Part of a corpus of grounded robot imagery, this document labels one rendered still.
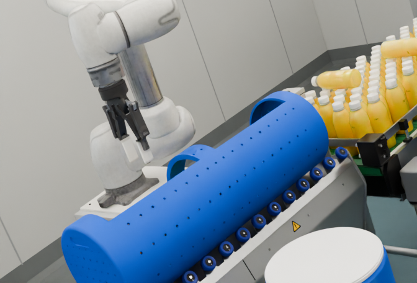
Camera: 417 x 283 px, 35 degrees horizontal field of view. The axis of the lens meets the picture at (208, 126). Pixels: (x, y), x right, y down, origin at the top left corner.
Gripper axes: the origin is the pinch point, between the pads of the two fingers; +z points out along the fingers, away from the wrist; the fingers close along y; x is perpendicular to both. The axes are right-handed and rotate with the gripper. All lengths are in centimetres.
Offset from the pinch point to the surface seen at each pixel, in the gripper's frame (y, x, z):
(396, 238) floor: -46, 158, 131
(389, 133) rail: 20, 83, 35
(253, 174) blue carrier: 13.4, 25.1, 19.7
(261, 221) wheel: 10.4, 24.5, 35.5
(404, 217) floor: -53, 178, 131
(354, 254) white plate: 58, 6, 28
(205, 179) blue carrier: 10.5, 10.4, 13.6
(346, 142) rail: 7, 76, 35
